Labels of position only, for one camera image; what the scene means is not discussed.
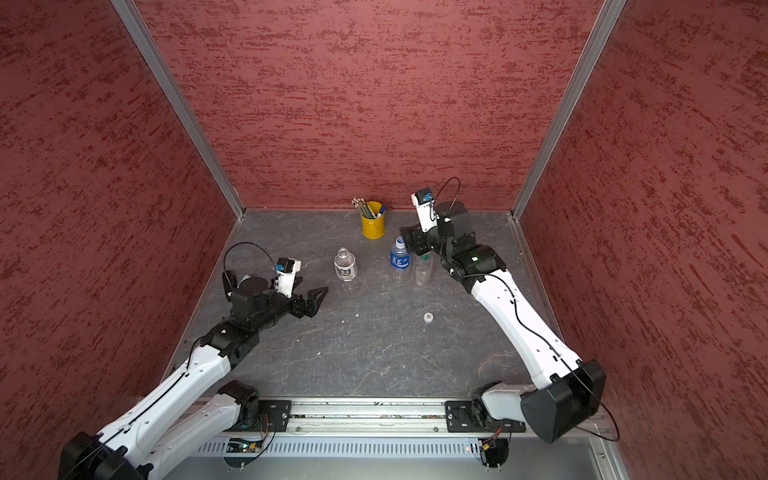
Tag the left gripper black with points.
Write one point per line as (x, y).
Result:
(311, 306)

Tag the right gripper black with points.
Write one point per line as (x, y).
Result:
(415, 238)

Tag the clear bottle green label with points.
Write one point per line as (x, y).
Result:
(422, 268)

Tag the clear bottle blue label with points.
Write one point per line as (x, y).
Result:
(400, 263)

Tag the small clear bottle white label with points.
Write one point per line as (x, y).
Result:
(345, 265)

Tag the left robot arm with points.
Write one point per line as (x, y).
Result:
(154, 436)

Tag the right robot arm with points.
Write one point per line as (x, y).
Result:
(566, 390)

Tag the yellow pencil cup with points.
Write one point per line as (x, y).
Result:
(373, 229)

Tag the grey small stapler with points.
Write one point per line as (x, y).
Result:
(243, 280)

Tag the pencils bundle in cup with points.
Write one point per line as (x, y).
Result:
(364, 210)

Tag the black stapler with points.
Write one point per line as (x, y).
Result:
(227, 285)

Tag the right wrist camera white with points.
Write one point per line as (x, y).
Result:
(424, 202)

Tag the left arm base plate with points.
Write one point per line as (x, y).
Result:
(270, 416)

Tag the perforated cable tray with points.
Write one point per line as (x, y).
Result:
(342, 447)

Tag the aluminium mounting rail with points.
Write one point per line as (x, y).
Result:
(371, 417)

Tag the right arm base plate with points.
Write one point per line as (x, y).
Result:
(471, 417)

